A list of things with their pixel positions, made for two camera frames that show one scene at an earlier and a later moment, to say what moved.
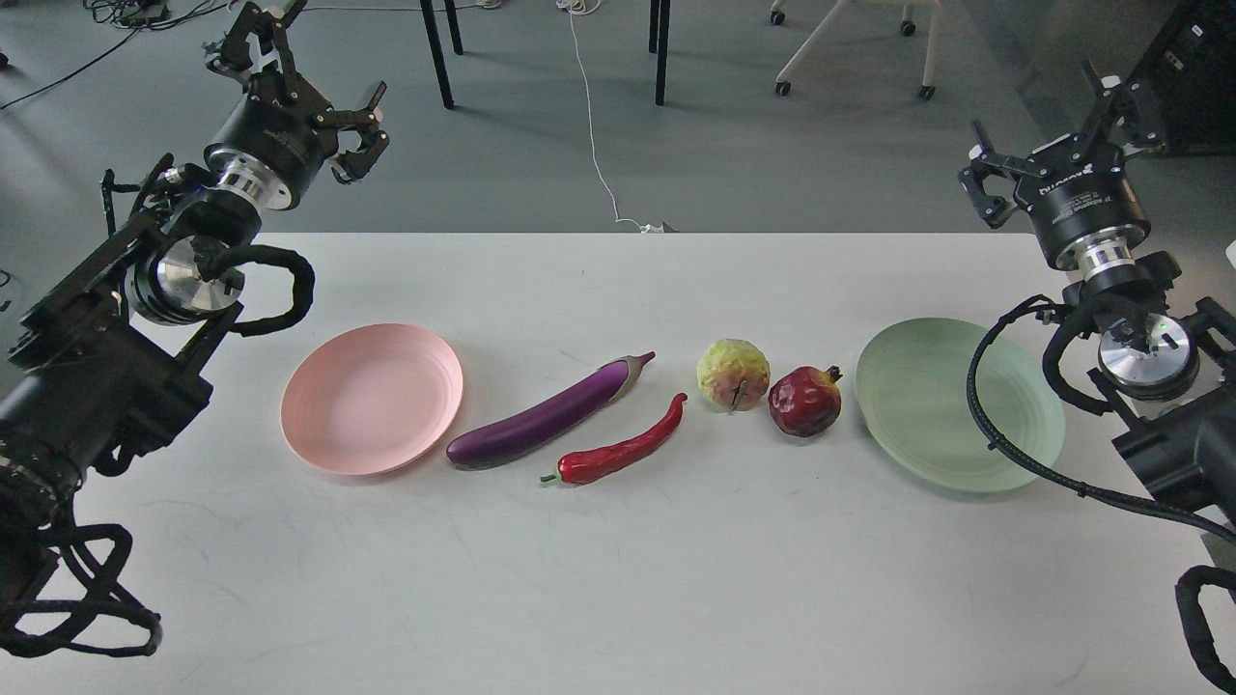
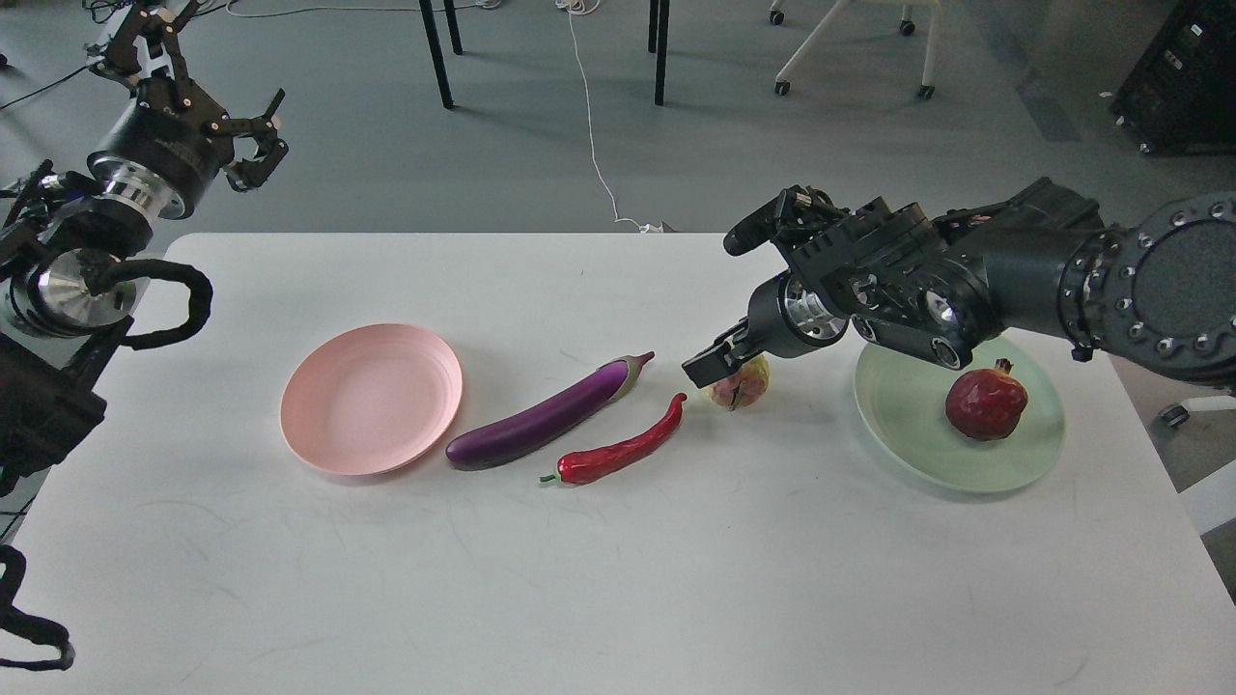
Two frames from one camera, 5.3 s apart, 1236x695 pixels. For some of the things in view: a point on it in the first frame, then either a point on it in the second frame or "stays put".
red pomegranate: x=806 y=401 → x=986 y=404
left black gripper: x=281 y=135 → x=171 y=140
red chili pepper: x=583 y=466 stays put
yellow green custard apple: x=733 y=375 stays put
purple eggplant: x=504 y=437 stays put
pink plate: x=370 y=398 stays put
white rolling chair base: x=908 y=28 stays put
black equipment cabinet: x=1190 y=78 stays put
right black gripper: x=1088 y=213 → x=787 y=319
